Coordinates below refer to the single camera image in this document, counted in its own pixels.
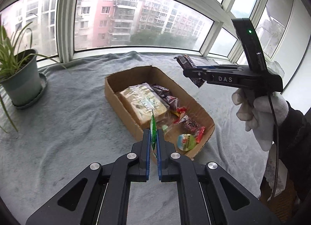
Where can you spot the apartment buildings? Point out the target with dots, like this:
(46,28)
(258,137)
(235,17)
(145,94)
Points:
(104,21)

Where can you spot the small red clear snack packet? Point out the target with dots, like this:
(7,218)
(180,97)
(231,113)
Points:
(179,113)

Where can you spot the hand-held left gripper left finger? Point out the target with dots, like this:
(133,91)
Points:
(147,152)

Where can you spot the clear crumpled plastic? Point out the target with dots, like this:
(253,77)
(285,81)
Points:
(275,68)

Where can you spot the cardboard box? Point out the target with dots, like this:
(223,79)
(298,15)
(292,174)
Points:
(194,108)

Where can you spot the dark maroon snack packet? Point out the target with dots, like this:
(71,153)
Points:
(160,89)

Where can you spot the potted spider plant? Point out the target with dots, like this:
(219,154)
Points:
(21,84)

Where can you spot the grey plant saucer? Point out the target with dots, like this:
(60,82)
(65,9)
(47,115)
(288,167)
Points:
(41,94)

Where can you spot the round green-lid jelly cup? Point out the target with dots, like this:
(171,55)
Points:
(186,142)

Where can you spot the tan green-print bread package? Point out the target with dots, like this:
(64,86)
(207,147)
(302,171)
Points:
(143,103)

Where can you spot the clear red-edged snack packet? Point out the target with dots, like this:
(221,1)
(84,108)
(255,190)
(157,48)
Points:
(193,126)

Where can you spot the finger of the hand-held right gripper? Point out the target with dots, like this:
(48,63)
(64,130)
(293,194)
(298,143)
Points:
(223,79)
(209,66)

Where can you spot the grey blanket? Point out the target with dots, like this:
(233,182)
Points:
(73,130)

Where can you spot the dark red snack packet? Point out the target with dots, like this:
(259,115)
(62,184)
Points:
(170,101)

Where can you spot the person's right forearm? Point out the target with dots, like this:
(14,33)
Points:
(296,142)

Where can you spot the green snack packet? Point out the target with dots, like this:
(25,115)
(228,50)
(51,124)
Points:
(153,130)

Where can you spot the dark brown snack packet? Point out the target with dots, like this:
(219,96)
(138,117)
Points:
(185,61)

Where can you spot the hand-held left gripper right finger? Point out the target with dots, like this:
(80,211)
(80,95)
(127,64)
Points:
(159,152)

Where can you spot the clear green-dot snack packet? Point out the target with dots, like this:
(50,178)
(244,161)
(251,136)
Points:
(166,126)

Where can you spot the person's right hand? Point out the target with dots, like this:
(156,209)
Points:
(264,113)

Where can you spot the white lace cloth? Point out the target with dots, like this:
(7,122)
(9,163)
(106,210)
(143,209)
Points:
(272,174)

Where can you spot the white window frame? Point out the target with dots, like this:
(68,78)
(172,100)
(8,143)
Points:
(66,21)

